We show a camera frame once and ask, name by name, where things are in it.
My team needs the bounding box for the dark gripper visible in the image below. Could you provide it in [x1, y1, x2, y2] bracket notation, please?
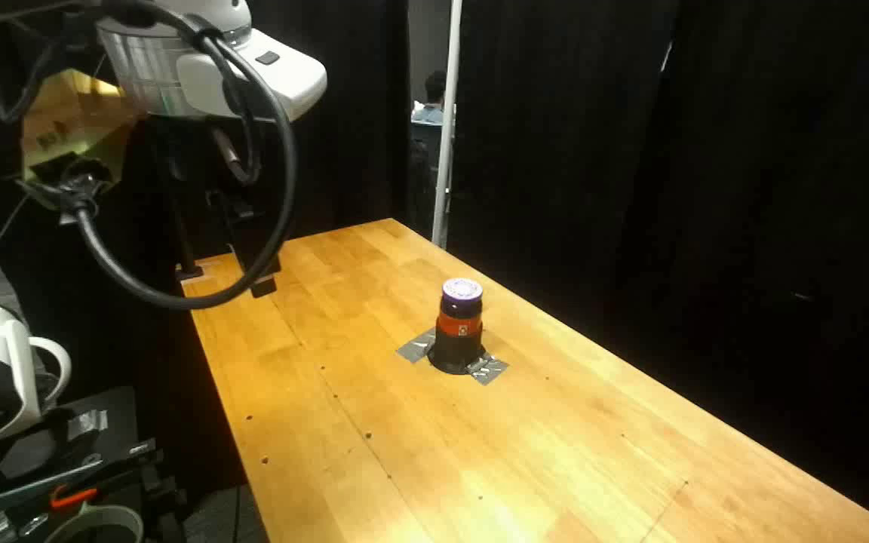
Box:
[143, 115, 289, 301]

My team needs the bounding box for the yellow taped block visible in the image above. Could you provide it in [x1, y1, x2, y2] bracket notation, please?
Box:
[15, 70, 147, 200]

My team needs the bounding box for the white vertical pole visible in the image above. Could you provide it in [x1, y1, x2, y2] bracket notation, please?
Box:
[429, 0, 468, 249]

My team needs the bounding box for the orange clip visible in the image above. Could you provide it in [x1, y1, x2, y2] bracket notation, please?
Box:
[49, 481, 102, 513]

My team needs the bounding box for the black curtain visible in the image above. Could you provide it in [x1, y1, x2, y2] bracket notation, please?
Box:
[450, 0, 869, 510]

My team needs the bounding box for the black equipment frame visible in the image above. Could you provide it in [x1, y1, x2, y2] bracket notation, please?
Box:
[0, 383, 192, 543]

